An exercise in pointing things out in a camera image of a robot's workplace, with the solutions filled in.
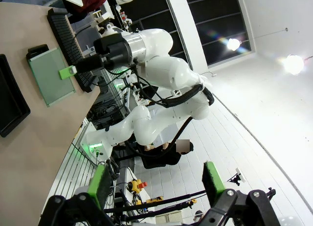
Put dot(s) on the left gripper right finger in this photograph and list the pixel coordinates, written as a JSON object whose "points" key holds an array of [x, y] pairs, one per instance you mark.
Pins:
{"points": [[212, 184]]}

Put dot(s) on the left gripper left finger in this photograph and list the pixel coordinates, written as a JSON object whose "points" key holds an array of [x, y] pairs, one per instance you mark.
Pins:
{"points": [[97, 187]]}

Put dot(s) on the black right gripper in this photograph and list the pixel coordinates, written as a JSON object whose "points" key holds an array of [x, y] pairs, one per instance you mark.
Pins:
{"points": [[117, 50]]}

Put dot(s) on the green circuit board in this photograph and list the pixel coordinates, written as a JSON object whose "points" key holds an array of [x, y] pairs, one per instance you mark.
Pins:
{"points": [[46, 76]]}

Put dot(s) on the black plastic ESD tray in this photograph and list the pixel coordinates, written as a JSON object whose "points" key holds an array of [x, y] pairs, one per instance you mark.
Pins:
{"points": [[36, 50], [9, 101]]}

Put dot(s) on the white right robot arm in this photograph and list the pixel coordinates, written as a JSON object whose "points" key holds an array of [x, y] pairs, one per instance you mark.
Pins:
{"points": [[166, 72]]}

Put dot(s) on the black slotted board rack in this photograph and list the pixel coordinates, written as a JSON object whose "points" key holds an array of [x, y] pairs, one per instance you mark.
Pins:
{"points": [[63, 35]]}

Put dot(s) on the yellow emergency stop button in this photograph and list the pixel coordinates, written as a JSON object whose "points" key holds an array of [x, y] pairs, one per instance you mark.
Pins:
{"points": [[137, 185]]}

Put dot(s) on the person in black clothes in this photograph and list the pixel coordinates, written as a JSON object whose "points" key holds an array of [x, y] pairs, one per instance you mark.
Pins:
{"points": [[159, 160]]}

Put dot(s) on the person in red shirt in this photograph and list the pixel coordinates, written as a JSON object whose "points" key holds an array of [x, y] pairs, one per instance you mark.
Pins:
{"points": [[90, 1]]}

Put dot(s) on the round ceiling light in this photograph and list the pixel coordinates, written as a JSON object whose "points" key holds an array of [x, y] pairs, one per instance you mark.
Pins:
{"points": [[293, 64]]}

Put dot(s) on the dark glass window wall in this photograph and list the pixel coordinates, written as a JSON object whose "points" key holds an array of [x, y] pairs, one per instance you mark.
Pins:
{"points": [[220, 15]]}

